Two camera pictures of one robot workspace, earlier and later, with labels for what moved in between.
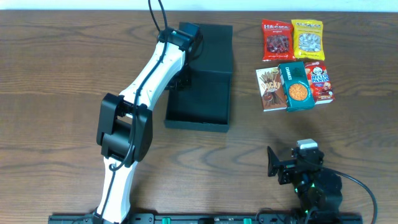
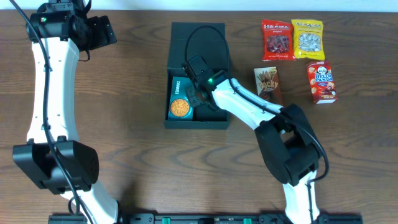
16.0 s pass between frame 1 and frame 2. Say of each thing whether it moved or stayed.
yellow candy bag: stayed
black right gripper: moved
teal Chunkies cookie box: moved
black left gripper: moved
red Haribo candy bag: stayed
